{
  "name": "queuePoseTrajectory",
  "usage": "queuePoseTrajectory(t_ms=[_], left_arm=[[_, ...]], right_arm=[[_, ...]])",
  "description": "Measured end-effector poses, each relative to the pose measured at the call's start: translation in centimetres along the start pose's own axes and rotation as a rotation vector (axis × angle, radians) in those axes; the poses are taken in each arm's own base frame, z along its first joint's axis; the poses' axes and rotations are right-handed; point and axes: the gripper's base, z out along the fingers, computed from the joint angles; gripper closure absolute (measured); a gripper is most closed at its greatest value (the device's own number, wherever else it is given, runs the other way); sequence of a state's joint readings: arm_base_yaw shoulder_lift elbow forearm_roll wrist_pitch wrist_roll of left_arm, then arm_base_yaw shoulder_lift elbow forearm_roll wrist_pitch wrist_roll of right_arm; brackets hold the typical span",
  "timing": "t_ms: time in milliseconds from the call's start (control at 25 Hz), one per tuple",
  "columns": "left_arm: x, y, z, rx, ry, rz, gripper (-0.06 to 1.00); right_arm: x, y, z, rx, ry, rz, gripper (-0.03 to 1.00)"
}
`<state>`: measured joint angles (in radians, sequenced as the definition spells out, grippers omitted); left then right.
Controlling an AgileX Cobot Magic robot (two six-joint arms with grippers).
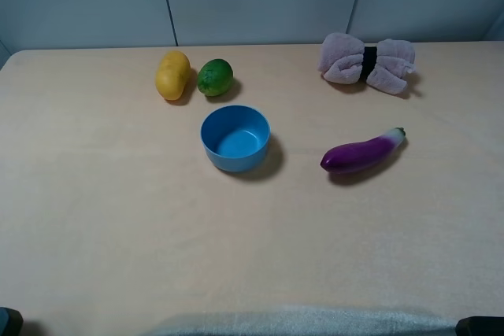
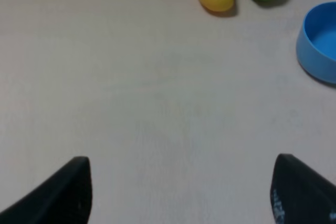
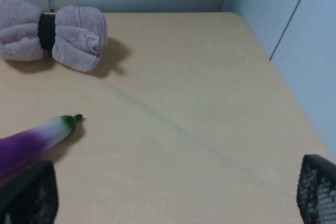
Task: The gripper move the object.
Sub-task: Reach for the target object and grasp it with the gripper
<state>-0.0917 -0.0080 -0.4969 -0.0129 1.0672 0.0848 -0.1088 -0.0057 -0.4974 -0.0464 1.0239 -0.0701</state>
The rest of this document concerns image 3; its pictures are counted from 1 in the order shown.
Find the pink rolled towel black band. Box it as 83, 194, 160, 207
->
1, 0, 107, 72

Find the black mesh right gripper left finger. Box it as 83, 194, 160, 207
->
1, 160, 59, 223

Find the purple toy eggplant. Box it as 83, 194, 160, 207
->
1, 114, 83, 179

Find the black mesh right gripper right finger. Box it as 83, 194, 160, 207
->
296, 154, 336, 224

